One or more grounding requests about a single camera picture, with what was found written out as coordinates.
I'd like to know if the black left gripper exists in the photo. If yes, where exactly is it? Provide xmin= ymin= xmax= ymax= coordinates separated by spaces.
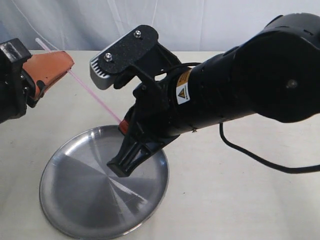
xmin=0 ymin=38 xmax=74 ymax=123

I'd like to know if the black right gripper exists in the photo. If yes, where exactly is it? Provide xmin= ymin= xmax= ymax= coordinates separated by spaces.
xmin=106 ymin=72 xmax=198 ymax=178

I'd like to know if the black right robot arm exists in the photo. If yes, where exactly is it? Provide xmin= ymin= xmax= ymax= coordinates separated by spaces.
xmin=107 ymin=13 xmax=320 ymax=177

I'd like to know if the round stainless steel plate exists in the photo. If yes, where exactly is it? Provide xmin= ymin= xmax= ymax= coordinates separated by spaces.
xmin=39 ymin=125 xmax=169 ymax=240

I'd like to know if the white backdrop cloth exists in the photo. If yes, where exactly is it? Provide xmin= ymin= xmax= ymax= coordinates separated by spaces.
xmin=0 ymin=0 xmax=320 ymax=51

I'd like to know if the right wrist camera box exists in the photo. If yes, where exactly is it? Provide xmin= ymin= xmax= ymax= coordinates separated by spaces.
xmin=89 ymin=24 xmax=181 ymax=90

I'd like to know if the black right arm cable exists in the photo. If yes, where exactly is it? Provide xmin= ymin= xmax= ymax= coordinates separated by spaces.
xmin=219 ymin=121 xmax=320 ymax=174

